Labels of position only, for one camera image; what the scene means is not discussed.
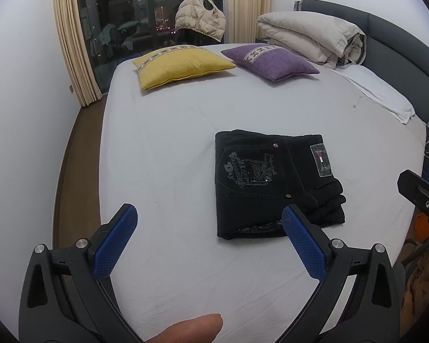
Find purple pillow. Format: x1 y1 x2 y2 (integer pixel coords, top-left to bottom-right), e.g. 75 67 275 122
221 43 319 82

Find beige curtain left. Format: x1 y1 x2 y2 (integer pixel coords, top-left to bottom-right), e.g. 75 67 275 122
52 0 102 107

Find dark grey headboard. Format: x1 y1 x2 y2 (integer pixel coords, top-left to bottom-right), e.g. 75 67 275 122
294 0 429 129

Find white pillow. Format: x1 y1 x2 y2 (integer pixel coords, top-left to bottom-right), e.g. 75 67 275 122
335 65 415 125

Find beige curtain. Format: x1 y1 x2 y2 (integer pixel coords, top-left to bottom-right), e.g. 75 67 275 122
52 0 102 107
225 0 271 43

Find beige curtain right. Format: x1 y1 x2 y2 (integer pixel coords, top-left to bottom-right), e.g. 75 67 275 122
225 0 271 43

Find black jeans pants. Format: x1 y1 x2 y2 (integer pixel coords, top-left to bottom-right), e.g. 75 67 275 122
214 129 346 240

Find white bed sheet mattress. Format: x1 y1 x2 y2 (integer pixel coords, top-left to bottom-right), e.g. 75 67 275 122
100 60 427 342

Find yellow pillow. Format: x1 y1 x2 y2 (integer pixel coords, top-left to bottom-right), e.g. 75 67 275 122
132 45 235 90

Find beige puffer vest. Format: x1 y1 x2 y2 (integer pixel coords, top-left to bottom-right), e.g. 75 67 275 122
175 0 226 43

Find dark window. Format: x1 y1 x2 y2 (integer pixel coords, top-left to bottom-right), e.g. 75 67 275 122
78 0 223 93

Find folded beige duvet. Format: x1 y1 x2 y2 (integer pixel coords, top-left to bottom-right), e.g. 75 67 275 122
257 11 367 69

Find bare thumb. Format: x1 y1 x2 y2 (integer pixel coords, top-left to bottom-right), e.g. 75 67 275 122
146 314 223 343

